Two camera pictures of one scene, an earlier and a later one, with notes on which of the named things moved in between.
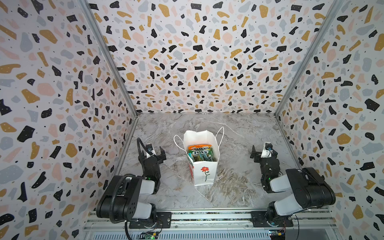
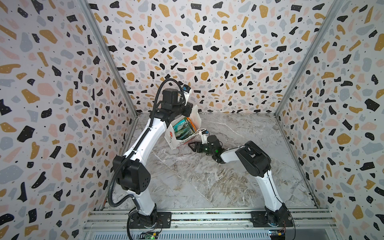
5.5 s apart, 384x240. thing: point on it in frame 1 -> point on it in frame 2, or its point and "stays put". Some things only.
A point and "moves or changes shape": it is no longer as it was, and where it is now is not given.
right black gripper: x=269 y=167 -> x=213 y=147
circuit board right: x=277 y=234 stays put
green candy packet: x=201 y=155 -> x=183 y=129
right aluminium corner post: x=309 y=58 stays put
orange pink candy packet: x=199 y=147 moves or changes shape
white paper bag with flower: x=204 y=172 -> x=170 y=135
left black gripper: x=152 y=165 -> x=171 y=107
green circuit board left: x=149 y=235 stays put
